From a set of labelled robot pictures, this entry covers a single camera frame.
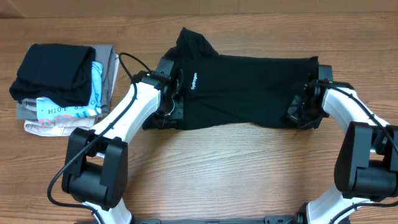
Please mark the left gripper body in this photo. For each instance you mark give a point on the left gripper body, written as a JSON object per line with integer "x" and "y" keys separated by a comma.
{"x": 170, "y": 111}

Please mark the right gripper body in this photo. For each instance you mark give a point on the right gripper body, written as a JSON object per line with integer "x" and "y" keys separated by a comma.
{"x": 305, "y": 111}

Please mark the black t-shirt with logo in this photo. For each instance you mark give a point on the black t-shirt with logo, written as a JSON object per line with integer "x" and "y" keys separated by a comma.
{"x": 221, "y": 89}

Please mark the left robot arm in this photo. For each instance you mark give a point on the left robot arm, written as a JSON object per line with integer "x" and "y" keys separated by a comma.
{"x": 95, "y": 173}

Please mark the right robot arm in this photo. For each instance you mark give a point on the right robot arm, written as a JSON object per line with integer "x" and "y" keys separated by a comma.
{"x": 365, "y": 172}

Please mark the folded gray garment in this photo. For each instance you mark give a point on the folded gray garment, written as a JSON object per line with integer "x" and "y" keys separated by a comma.
{"x": 105, "y": 55}

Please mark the folded beige garment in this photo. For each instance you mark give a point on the folded beige garment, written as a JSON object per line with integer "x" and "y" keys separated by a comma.
{"x": 58, "y": 128}

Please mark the folded black garment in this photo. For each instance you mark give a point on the folded black garment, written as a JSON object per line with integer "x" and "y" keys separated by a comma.
{"x": 59, "y": 72}

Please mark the folded light blue printed shirt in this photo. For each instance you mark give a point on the folded light blue printed shirt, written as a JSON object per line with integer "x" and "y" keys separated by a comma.
{"x": 47, "y": 111}

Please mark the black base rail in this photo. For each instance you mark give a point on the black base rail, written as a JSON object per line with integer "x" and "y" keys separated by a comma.
{"x": 273, "y": 219}

